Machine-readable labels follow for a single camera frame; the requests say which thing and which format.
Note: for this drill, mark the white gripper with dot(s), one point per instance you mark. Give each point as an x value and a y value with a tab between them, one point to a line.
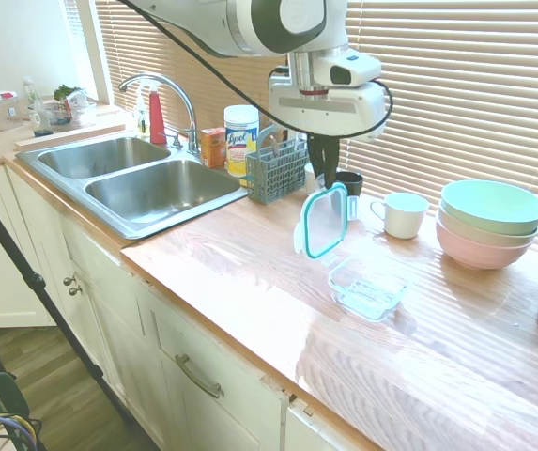
325	113

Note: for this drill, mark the clear lid with teal rim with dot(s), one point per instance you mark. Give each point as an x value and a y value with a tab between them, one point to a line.
325	221

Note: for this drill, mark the clear glass food container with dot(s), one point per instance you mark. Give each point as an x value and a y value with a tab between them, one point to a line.
367	291

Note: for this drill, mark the black cup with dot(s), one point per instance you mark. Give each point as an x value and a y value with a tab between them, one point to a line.
353	183

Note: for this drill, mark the metal cutlery piece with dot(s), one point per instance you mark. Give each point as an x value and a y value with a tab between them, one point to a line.
274	146

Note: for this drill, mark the grey plastic cutlery basket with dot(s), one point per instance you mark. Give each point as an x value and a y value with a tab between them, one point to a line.
275	181

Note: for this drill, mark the Lysol wipes canister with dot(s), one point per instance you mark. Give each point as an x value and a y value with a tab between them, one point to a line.
242	141

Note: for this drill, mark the orange cardboard box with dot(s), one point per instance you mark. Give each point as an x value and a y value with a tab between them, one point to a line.
213	148

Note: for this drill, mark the chrome faucet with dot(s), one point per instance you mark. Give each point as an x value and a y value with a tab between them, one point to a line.
193	134

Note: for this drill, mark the beige window blinds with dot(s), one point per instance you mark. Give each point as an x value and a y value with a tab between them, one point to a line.
461	117
179	94

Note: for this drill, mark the cream bowl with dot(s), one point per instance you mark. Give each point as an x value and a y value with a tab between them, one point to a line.
451	224

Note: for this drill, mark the red plastic bottle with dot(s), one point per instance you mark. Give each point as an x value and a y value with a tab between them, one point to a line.
157	119

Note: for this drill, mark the stainless steel sink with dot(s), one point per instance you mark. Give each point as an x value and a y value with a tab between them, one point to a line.
156	192

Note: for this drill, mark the mint green bowl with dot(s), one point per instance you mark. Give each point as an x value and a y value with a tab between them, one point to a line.
489	206

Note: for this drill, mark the clear soap bottle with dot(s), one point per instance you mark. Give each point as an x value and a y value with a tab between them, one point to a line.
142	119

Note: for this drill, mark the pink bowl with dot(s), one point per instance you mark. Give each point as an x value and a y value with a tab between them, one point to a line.
484	256

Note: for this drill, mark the light wooden board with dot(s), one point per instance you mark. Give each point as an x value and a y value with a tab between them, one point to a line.
71	136

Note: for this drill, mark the white kitchen cabinet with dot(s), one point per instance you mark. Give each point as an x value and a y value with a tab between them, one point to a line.
109	329

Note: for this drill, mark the metal cabinet knob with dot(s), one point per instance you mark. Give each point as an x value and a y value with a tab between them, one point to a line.
75	290
69	281

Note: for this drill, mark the clear bottle with blue liquid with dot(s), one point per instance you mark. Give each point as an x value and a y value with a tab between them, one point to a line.
38	117

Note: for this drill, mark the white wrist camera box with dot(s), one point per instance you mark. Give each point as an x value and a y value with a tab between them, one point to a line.
353	70

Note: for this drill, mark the black camera stand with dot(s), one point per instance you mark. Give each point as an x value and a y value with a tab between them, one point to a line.
37	283

